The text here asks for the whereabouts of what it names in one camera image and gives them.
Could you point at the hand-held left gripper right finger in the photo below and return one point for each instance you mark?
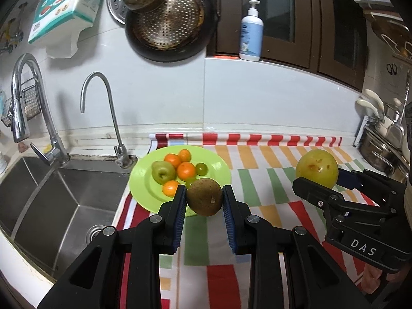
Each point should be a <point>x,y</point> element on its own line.
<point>230,219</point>

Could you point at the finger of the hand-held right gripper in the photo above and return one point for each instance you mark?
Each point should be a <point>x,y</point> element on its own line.
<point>349,178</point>
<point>322,196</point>

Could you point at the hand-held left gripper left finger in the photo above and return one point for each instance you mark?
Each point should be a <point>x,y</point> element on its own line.
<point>180,219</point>

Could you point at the large spotted yellow-green fruit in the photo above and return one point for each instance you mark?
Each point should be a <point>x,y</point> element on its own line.
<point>317,167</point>

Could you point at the small orange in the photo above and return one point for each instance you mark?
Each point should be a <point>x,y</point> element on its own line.
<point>170,188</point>
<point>184,155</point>
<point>172,160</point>

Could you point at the brown round fruit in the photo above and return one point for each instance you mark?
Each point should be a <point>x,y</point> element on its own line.
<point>204,196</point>

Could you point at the green tomato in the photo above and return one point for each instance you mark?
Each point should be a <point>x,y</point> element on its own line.
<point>190,181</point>
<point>201,169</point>

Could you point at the large orange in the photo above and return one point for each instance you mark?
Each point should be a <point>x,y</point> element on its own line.
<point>186,171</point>

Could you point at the large green round fruit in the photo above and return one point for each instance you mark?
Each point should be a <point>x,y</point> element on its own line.
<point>163,173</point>

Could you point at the light green plate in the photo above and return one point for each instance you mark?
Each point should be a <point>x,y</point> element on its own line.
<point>141,183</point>

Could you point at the person's right hand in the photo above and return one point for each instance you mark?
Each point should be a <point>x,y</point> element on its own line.
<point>373,278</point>

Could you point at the stainless steel pot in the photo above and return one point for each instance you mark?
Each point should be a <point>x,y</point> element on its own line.
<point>376,148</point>

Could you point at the striped tablecloth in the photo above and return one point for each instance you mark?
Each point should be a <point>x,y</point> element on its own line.
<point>273,212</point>

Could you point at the white dish rack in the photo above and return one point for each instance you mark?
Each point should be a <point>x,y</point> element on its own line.
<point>360,132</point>

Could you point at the steel spatula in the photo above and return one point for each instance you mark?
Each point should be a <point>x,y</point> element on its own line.
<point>396,132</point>

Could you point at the stainless steel sink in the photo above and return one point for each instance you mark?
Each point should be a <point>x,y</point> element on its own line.
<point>48,199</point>

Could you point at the thin gooseneck faucet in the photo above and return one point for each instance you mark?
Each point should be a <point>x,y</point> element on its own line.
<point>111,103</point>

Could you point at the brown hanging board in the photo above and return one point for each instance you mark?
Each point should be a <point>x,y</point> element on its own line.
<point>386,29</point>

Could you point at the large chrome faucet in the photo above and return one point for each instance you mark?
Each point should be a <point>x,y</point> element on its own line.
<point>51,132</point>

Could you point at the dark brown cabinet doors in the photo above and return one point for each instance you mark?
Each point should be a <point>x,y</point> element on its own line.
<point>312,22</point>

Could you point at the black frying pan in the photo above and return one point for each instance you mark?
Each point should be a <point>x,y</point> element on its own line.
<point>167,56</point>

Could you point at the white pump lotion bottle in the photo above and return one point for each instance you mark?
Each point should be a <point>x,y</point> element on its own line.
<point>251,35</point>

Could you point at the perforated metal strainer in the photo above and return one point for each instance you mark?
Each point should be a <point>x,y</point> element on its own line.
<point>173,22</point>

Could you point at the tissue pack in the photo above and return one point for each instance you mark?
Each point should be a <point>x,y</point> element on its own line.
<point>64,6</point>

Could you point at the black wall hook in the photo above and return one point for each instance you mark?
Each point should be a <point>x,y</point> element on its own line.
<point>392,69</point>

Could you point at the yellow wall rack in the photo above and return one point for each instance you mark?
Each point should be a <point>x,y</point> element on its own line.
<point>11,35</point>

